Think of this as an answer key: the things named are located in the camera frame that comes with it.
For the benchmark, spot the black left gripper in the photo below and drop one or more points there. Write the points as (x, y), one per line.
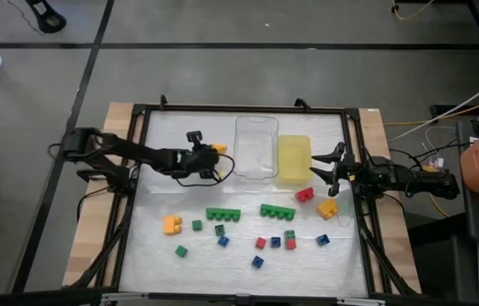
(193, 161)

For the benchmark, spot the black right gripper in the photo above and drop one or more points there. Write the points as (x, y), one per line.
(360, 172)

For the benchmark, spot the large red building block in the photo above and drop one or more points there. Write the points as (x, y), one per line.
(304, 194)

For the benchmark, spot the long green building block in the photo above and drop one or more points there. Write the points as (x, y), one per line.
(277, 210)
(222, 213)

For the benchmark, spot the small blue cube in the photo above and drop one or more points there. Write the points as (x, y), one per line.
(275, 242)
(322, 240)
(223, 241)
(257, 262)

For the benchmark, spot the small green cube dark hole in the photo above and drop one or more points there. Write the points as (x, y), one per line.
(289, 234)
(219, 230)

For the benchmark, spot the small red cube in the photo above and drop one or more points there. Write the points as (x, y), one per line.
(260, 242)
(291, 244)

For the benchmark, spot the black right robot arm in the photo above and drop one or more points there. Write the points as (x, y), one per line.
(435, 183)

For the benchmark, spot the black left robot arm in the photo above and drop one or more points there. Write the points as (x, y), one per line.
(137, 153)

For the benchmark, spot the clear plastic bin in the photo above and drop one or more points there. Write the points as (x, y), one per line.
(256, 127)

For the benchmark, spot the white table mat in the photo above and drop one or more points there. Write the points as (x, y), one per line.
(180, 276)

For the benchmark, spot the black stand base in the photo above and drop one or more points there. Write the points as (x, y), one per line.
(48, 19)

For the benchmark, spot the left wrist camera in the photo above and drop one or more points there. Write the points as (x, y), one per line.
(195, 137)

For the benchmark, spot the black metal table frame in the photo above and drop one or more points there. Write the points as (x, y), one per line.
(244, 108)

